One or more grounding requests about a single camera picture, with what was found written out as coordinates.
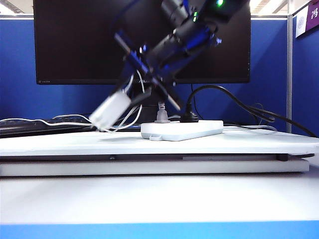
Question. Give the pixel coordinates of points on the white raised desk board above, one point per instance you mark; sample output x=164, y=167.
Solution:
x=74, y=145

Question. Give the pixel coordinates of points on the black computer monitor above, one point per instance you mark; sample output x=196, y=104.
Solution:
x=74, y=49

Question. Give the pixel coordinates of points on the black monitor stand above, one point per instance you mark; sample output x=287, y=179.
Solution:
x=147, y=113

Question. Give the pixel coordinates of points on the black computer keyboard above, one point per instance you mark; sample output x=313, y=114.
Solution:
x=25, y=129

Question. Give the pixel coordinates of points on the white charger block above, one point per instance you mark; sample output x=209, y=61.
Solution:
x=109, y=109

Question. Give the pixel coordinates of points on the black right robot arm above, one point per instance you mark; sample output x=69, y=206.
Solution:
x=199, y=15

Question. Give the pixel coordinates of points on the purple and white sign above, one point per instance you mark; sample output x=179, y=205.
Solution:
x=312, y=17

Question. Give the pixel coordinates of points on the white lower board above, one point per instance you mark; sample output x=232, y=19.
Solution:
x=149, y=168

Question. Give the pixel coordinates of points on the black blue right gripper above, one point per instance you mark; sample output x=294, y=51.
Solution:
x=149, y=67

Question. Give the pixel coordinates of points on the white power strip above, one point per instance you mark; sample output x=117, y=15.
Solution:
x=189, y=130

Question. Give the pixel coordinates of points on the silver partition post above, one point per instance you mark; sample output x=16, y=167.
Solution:
x=289, y=74

